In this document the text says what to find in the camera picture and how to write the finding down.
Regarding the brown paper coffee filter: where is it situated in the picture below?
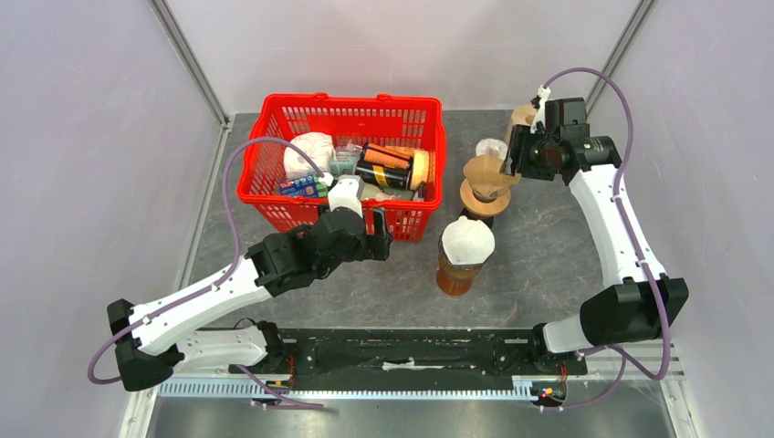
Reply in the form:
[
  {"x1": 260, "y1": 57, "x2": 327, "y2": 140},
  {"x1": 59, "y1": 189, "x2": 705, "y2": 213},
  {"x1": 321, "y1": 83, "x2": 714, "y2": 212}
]
[{"x1": 463, "y1": 155, "x2": 521, "y2": 197}]

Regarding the light wooden dripper ring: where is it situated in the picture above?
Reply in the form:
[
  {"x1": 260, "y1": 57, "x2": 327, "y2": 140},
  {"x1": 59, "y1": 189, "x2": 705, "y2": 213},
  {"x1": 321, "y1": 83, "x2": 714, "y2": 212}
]
[{"x1": 459, "y1": 178, "x2": 515, "y2": 219}]

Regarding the white paper coffee filter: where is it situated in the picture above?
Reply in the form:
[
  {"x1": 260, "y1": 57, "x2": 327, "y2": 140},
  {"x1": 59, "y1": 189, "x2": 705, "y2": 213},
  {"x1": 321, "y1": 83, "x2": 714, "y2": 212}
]
[{"x1": 440, "y1": 215, "x2": 496, "y2": 266}]

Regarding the clear glass dripper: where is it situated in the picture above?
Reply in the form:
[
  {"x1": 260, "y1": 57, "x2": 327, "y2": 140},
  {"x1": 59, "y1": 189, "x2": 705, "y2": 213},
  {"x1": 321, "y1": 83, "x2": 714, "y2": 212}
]
[{"x1": 468, "y1": 180, "x2": 503, "y2": 203}]

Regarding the dark glass coffee dripper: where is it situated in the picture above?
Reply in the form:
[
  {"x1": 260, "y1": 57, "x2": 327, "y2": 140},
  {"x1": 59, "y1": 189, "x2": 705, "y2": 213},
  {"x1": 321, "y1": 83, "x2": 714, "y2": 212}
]
[{"x1": 438, "y1": 243, "x2": 490, "y2": 279}]

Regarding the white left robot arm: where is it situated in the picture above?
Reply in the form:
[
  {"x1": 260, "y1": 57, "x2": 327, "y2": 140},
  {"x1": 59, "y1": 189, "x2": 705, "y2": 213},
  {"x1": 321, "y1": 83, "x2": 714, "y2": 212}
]
[{"x1": 107, "y1": 207, "x2": 392, "y2": 391}]

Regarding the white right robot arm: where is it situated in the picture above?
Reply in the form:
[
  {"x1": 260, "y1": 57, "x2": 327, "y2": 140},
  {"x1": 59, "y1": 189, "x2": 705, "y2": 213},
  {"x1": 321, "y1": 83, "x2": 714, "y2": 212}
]
[{"x1": 501, "y1": 94, "x2": 689, "y2": 373}]

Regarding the amber glass coffee server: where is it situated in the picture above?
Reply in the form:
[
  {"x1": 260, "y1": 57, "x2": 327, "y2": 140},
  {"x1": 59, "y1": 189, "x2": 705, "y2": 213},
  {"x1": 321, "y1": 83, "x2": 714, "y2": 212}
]
[{"x1": 435, "y1": 266, "x2": 481, "y2": 297}]

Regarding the beige toilet paper roll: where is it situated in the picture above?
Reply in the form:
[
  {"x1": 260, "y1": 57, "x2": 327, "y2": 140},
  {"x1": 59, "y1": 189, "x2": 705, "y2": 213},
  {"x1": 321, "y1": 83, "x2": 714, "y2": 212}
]
[{"x1": 504, "y1": 105, "x2": 537, "y2": 143}]

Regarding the black wrapped tissue roll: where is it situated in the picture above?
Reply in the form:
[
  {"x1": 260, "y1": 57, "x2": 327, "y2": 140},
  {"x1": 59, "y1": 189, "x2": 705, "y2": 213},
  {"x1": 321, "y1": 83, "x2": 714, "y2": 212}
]
[{"x1": 475, "y1": 138, "x2": 508, "y2": 161}]

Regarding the pale green lotion bottle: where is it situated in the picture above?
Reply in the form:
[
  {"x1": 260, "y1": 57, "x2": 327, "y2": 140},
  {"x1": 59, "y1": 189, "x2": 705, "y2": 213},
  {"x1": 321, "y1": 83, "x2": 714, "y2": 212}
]
[{"x1": 360, "y1": 182, "x2": 414, "y2": 202}]

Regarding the black yellow can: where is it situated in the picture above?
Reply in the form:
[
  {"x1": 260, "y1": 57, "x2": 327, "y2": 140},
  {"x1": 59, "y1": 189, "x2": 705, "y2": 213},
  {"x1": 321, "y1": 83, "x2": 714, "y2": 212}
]
[{"x1": 354, "y1": 161, "x2": 411, "y2": 190}]

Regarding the blue green small box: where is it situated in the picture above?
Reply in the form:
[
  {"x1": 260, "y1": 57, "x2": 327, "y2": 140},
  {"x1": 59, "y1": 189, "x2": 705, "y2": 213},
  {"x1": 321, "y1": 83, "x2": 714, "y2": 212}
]
[{"x1": 277, "y1": 174, "x2": 329, "y2": 198}]

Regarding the dark bottle maroon cap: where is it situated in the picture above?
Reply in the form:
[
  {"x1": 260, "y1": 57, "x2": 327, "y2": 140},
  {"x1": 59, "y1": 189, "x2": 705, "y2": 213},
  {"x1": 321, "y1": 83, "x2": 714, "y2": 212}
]
[{"x1": 460, "y1": 208, "x2": 495, "y2": 229}]

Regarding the teal sponge package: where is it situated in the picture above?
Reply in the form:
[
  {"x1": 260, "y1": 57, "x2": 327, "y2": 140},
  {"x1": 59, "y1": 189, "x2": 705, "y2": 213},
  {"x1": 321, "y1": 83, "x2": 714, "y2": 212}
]
[{"x1": 329, "y1": 144, "x2": 362, "y2": 177}]

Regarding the yellow sponge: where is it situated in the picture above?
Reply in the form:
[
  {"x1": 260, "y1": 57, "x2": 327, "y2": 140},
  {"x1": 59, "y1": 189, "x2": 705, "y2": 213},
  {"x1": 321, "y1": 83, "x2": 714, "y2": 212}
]
[{"x1": 409, "y1": 149, "x2": 430, "y2": 191}]

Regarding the orange navy can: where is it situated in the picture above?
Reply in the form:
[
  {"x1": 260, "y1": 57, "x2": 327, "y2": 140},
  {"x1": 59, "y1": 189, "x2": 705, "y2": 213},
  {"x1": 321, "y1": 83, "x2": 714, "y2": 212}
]
[{"x1": 361, "y1": 142, "x2": 413, "y2": 170}]

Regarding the white wrapped tissue roll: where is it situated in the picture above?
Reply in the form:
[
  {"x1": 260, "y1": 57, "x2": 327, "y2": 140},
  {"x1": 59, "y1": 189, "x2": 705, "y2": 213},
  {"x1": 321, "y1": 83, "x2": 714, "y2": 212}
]
[{"x1": 283, "y1": 132, "x2": 335, "y2": 180}]

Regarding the red plastic shopping basket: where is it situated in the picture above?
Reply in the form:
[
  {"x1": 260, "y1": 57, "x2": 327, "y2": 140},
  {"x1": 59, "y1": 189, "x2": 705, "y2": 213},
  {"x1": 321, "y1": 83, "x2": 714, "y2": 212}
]
[{"x1": 235, "y1": 92, "x2": 446, "y2": 242}]

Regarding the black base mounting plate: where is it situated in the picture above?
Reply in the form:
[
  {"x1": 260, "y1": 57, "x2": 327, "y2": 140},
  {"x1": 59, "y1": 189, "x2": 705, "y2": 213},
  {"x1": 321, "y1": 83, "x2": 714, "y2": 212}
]
[{"x1": 250, "y1": 328, "x2": 588, "y2": 391}]

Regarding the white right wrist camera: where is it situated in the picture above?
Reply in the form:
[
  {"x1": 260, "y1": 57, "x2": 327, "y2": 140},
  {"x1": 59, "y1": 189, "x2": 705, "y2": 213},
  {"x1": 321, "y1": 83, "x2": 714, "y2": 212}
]
[{"x1": 530, "y1": 85, "x2": 550, "y2": 134}]

